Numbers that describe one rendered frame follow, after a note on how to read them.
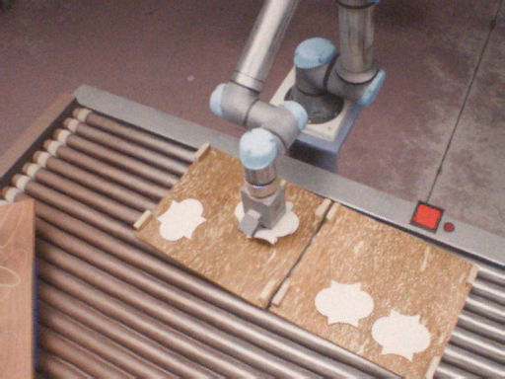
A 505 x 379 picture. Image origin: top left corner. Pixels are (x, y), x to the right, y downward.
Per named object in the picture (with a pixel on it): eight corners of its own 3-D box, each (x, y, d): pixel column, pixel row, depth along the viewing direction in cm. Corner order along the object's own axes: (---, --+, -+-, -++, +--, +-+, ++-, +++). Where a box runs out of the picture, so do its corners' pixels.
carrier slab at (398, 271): (336, 205, 148) (336, 202, 147) (477, 269, 137) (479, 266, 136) (269, 312, 131) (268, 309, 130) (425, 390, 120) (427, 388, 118)
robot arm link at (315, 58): (307, 60, 168) (307, 27, 157) (345, 76, 165) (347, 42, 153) (286, 85, 163) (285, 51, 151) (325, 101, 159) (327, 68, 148)
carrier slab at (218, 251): (209, 148, 160) (208, 144, 159) (333, 206, 148) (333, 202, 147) (134, 237, 143) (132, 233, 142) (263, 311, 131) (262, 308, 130)
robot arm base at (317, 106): (307, 78, 178) (307, 55, 170) (346, 97, 173) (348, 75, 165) (280, 106, 171) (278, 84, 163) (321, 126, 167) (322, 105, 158)
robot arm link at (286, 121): (268, 87, 124) (241, 118, 118) (311, 106, 120) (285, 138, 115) (269, 111, 130) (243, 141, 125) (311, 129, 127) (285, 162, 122)
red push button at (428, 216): (419, 206, 149) (420, 203, 147) (440, 213, 147) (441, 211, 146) (412, 223, 146) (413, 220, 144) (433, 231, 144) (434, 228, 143)
